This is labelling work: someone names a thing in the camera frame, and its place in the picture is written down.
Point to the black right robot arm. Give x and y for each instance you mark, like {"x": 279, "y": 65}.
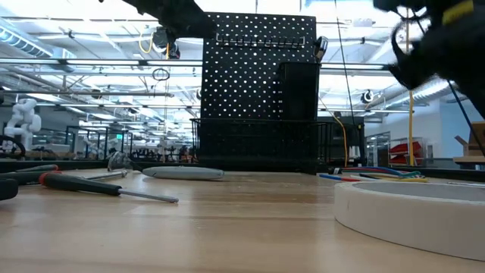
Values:
{"x": 473, "y": 87}

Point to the silver ventilation duct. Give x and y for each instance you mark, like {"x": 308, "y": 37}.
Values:
{"x": 428, "y": 91}
{"x": 19, "y": 41}

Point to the black cabinet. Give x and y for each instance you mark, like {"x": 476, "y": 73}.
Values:
{"x": 337, "y": 132}

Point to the black silver box cutter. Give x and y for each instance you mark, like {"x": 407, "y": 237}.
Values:
{"x": 7, "y": 189}

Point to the grey utility knife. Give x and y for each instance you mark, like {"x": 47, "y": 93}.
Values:
{"x": 182, "y": 173}

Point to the silver peg board hook rail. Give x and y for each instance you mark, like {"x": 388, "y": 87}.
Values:
{"x": 246, "y": 41}

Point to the black peg board bin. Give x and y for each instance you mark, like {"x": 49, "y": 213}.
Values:
{"x": 299, "y": 95}

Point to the white masking tape roll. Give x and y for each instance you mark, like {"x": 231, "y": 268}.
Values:
{"x": 379, "y": 216}

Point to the clear safety glasses black frame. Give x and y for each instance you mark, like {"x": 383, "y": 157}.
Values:
{"x": 119, "y": 161}

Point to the silver telescopic magnet pick-up tool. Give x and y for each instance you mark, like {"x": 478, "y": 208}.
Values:
{"x": 110, "y": 175}

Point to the red storage bin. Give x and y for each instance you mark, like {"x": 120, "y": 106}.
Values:
{"x": 399, "y": 159}
{"x": 407, "y": 148}

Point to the wooden side table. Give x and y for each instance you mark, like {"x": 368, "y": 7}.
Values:
{"x": 470, "y": 160}

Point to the black aluminium table frame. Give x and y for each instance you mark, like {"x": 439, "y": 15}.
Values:
{"x": 87, "y": 164}

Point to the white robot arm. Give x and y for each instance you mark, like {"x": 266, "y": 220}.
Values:
{"x": 24, "y": 121}

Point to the brown cardboard box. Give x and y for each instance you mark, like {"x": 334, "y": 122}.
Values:
{"x": 478, "y": 138}

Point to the red tube piece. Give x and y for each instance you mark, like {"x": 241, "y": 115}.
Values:
{"x": 350, "y": 179}

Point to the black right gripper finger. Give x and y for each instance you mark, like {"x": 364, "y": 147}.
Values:
{"x": 420, "y": 72}

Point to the yellow tube piece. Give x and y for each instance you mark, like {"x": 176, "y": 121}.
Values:
{"x": 401, "y": 181}

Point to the black perforated peg board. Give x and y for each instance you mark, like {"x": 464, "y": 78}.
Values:
{"x": 235, "y": 76}

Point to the thin black slanted pole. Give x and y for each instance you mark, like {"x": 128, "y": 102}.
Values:
{"x": 470, "y": 125}

